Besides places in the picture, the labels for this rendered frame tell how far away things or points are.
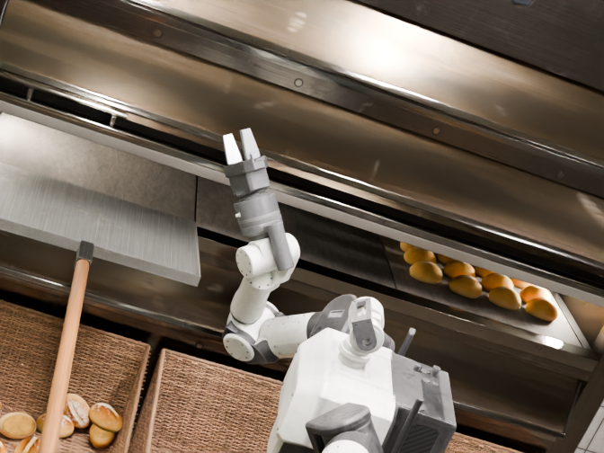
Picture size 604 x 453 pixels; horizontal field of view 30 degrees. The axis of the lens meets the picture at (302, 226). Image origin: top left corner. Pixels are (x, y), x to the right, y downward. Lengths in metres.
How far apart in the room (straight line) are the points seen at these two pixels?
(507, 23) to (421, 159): 0.40
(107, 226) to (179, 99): 0.36
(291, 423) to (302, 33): 1.06
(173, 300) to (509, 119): 0.99
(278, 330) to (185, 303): 0.62
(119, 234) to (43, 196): 0.21
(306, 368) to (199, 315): 0.95
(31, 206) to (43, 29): 0.42
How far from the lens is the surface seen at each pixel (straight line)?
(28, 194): 2.84
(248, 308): 2.42
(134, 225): 2.85
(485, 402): 3.24
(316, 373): 2.07
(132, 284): 2.99
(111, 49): 2.78
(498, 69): 2.87
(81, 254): 2.56
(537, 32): 2.85
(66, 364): 2.17
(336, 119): 2.84
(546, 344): 3.21
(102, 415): 3.02
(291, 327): 2.40
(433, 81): 2.82
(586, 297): 2.99
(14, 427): 2.97
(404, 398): 2.09
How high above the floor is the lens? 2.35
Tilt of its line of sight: 21 degrees down
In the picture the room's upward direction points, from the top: 22 degrees clockwise
